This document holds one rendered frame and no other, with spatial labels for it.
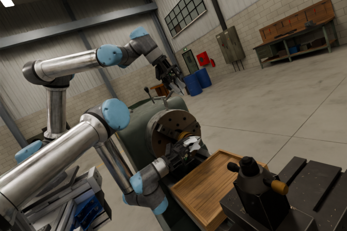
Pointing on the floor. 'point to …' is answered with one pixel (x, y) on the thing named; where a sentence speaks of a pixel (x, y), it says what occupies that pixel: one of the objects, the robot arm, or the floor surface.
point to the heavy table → (160, 89)
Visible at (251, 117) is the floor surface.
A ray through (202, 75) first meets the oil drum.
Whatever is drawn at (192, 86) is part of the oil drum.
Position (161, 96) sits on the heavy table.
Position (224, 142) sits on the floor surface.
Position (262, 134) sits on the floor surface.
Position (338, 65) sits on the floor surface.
